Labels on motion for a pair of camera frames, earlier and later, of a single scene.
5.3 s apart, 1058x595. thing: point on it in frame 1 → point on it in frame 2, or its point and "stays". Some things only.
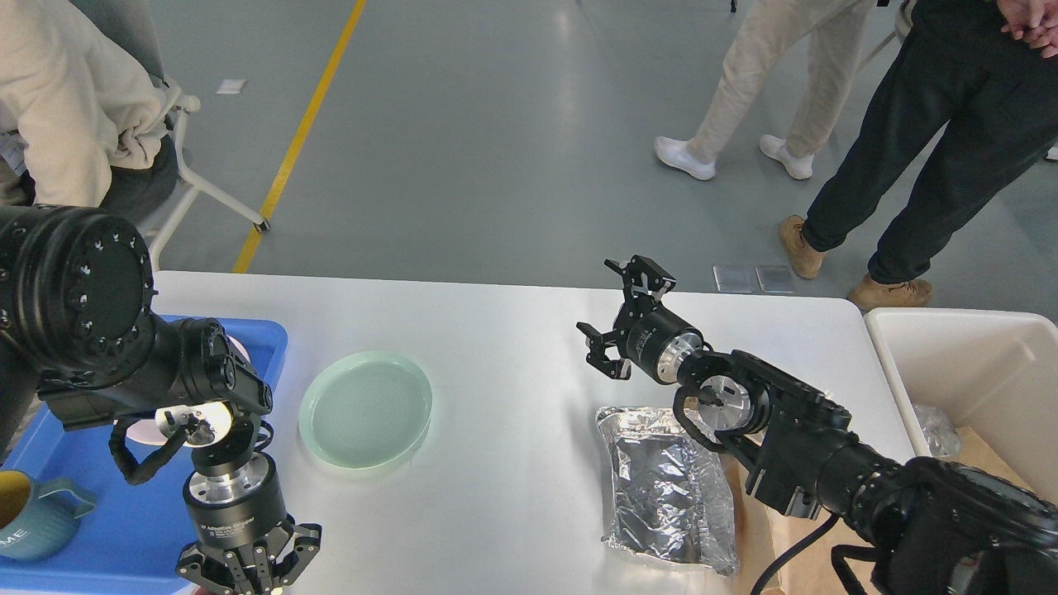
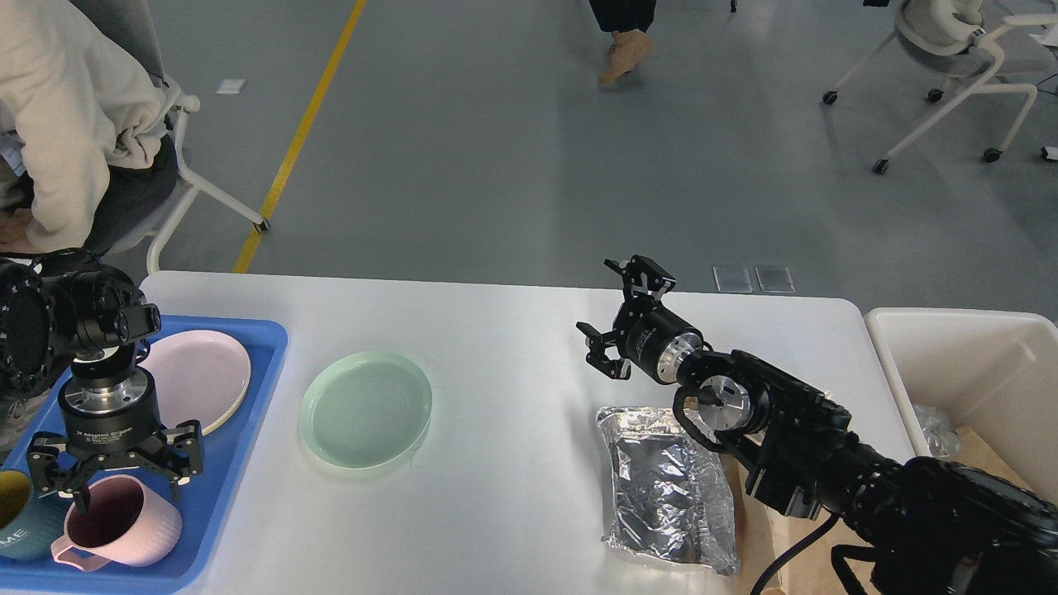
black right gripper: x=652 y=338 stays
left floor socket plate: x=734 y=278 stays
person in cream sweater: x=81 y=116 stays
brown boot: x=869 y=294 → x=627 y=49
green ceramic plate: x=366 y=410 stays
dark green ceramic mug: x=37 y=520 stays
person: x=985 y=69 → x=622 y=15
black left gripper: x=244 y=511 → x=109 y=404
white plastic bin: x=994 y=371 stays
